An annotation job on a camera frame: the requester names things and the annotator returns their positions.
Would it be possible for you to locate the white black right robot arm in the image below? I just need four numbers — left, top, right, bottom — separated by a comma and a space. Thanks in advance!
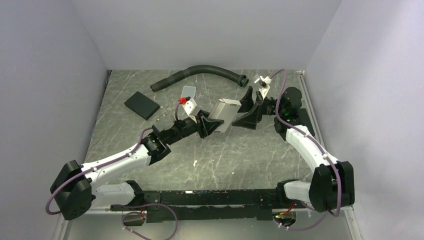
232, 87, 355, 216

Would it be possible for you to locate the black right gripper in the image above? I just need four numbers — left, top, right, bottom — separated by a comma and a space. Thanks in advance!
229, 86, 285, 130

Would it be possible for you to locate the black corrugated hose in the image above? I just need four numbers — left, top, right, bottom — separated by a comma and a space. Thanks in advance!
150, 64, 250, 93

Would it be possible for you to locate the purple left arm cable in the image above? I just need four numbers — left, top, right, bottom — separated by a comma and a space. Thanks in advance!
45, 128, 153, 216

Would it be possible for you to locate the white cardboard box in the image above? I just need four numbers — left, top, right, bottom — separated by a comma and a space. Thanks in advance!
209, 98, 242, 133

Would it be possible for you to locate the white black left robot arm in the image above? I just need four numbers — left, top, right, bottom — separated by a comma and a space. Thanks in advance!
44, 110, 231, 220

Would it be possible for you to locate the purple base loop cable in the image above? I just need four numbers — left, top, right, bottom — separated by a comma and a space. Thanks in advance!
121, 200, 180, 240

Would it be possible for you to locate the black flat rectangular box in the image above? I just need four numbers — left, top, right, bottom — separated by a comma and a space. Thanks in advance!
124, 91, 160, 121

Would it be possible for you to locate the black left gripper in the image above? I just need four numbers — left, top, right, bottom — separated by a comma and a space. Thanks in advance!
166, 109, 224, 145

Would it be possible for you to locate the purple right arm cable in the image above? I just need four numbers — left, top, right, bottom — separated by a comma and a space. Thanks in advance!
269, 68, 343, 232

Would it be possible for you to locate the black mounting base rail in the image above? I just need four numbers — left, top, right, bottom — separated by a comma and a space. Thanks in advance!
110, 188, 307, 223

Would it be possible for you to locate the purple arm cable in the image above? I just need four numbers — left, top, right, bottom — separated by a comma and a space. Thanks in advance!
45, 128, 153, 216
269, 68, 343, 232

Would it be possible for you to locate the clear white plastic case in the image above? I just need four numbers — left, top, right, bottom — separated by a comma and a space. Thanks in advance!
180, 85, 197, 99

